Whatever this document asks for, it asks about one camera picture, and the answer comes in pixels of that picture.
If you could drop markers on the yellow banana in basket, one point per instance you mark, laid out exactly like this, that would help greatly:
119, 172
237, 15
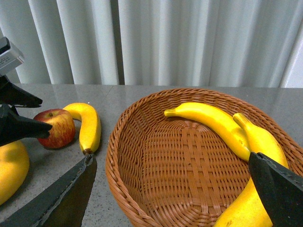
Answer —
217, 120

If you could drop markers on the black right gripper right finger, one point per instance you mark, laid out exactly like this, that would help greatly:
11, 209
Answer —
280, 190

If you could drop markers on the red yellow apple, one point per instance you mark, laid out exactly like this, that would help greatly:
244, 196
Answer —
62, 131

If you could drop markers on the right brown wicker basket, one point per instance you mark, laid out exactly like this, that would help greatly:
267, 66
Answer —
173, 172

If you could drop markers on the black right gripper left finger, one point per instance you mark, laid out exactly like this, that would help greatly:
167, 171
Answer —
63, 203

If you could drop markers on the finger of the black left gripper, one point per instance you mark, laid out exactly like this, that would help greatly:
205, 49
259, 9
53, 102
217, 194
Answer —
13, 95
14, 127

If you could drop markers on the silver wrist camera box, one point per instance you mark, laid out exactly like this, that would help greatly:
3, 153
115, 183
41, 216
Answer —
10, 56

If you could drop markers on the yellow banana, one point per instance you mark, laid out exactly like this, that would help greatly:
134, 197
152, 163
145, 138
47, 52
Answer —
14, 167
248, 210
90, 130
217, 120

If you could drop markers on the white pleated curtain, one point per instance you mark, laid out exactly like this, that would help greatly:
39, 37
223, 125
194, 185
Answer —
220, 43

